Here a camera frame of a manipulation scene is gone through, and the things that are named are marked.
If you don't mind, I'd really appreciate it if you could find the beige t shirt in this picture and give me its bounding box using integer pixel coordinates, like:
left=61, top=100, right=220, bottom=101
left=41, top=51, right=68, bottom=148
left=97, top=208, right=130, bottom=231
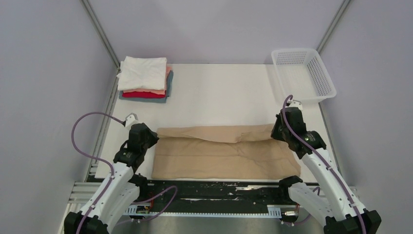
left=151, top=124, right=301, bottom=180

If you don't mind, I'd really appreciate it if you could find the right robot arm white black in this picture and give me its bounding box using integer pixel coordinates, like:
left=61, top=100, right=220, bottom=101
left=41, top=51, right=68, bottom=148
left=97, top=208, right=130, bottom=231
left=271, top=101, right=382, bottom=234

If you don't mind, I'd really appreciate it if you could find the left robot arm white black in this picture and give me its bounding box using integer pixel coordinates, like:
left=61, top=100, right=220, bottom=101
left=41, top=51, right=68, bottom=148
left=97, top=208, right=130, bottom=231
left=63, top=123, right=159, bottom=234

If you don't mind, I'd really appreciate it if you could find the red folded t shirt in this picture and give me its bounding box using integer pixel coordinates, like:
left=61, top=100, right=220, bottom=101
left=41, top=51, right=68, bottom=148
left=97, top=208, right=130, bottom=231
left=121, top=91, right=167, bottom=99

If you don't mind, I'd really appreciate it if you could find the white plastic basket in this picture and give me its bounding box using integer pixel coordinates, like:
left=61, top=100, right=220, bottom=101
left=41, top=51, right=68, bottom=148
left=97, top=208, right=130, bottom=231
left=271, top=48, right=337, bottom=103

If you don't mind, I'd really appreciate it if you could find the pink folded t shirt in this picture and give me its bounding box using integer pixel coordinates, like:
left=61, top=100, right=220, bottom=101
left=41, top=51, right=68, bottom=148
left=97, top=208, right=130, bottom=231
left=123, top=66, right=172, bottom=95

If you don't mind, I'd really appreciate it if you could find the blue grey folded t shirt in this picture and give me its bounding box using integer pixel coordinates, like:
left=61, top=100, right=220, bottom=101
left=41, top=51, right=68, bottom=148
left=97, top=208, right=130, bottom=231
left=118, top=71, right=174, bottom=104

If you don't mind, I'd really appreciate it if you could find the white folded t shirt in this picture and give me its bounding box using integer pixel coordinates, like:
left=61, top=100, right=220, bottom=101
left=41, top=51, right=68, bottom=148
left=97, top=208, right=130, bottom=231
left=117, top=56, right=167, bottom=91

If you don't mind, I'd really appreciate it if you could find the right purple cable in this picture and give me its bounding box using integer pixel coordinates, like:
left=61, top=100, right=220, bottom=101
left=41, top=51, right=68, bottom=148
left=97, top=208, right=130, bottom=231
left=280, top=94, right=367, bottom=234

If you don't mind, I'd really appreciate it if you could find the left side aluminium rail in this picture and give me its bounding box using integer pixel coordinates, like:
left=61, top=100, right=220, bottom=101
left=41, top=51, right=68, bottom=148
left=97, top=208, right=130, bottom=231
left=84, top=68, right=120, bottom=182

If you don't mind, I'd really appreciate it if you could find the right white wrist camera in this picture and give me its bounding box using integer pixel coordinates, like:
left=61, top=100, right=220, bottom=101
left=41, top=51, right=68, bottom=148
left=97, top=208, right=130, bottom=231
left=286, top=100, right=303, bottom=111

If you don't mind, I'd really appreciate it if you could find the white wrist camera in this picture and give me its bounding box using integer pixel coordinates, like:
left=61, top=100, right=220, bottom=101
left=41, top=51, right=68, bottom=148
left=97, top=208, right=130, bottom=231
left=286, top=100, right=303, bottom=111
left=124, top=113, right=139, bottom=129

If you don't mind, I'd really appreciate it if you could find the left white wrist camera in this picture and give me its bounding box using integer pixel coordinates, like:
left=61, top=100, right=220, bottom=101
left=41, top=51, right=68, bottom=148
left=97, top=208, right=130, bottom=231
left=124, top=113, right=139, bottom=129

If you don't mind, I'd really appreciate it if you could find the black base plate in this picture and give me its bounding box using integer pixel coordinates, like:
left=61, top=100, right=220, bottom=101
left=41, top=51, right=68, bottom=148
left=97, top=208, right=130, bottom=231
left=135, top=180, right=297, bottom=215

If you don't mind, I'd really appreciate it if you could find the aluminium frame rail front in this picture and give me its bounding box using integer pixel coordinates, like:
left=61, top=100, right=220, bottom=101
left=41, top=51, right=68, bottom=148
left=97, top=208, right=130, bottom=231
left=68, top=181, right=363, bottom=209

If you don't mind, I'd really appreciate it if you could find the white slotted cable duct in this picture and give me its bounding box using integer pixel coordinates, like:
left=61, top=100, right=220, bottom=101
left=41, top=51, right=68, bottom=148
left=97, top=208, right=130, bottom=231
left=124, top=206, right=282, bottom=219

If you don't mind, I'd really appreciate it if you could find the right corner aluminium post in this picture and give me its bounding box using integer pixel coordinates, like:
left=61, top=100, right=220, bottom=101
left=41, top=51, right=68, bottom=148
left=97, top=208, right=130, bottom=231
left=316, top=0, right=352, bottom=54

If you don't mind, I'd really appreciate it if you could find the corner aluminium post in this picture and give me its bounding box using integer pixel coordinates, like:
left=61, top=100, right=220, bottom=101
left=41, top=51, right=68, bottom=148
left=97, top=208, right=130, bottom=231
left=80, top=0, right=120, bottom=71
left=316, top=0, right=352, bottom=54

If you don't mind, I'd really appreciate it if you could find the left corner aluminium post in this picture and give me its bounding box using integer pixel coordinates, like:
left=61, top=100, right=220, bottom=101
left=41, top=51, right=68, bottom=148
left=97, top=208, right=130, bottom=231
left=80, top=0, right=120, bottom=71

